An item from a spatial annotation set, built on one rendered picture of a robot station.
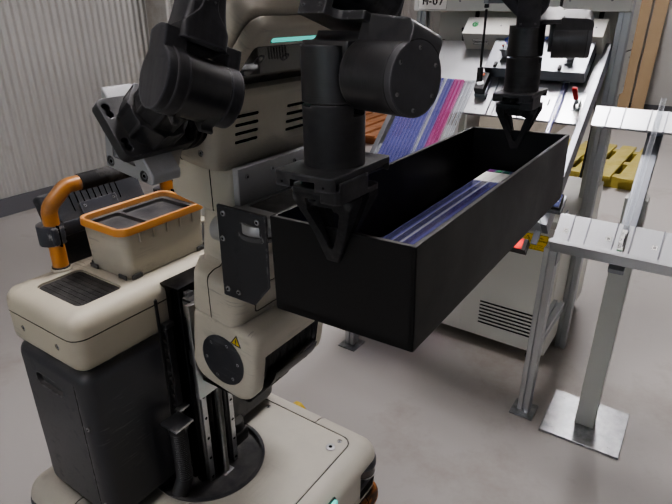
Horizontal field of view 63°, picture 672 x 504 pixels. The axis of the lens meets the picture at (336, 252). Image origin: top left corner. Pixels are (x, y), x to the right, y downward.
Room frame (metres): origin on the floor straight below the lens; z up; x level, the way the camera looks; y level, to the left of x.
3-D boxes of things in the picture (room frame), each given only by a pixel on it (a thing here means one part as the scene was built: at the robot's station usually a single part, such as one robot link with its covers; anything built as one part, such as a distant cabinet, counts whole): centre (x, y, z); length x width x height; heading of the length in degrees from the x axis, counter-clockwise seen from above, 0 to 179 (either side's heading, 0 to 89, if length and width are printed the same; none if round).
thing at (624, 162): (4.78, -2.31, 0.06); 1.25 x 0.85 x 0.11; 147
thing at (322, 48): (0.50, 0.00, 1.27); 0.07 x 0.06 x 0.07; 40
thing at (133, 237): (1.12, 0.42, 0.87); 0.23 x 0.15 x 0.11; 146
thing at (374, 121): (6.35, -0.38, 0.06); 1.29 x 0.86 x 0.11; 146
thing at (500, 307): (2.28, -0.72, 0.31); 0.70 x 0.65 x 0.62; 55
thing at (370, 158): (0.50, 0.00, 1.21); 0.10 x 0.07 x 0.07; 146
